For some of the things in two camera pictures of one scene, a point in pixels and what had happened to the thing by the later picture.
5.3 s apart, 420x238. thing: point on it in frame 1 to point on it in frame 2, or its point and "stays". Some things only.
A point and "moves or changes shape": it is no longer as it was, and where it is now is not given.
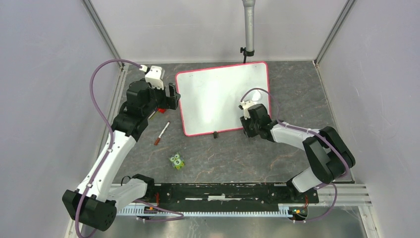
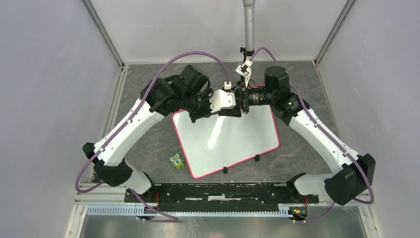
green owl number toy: (177, 161) stays
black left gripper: (174, 100) to (207, 112)
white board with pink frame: (211, 97) moves or changes shape
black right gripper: (244, 123) to (245, 100)
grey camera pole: (248, 5) stays
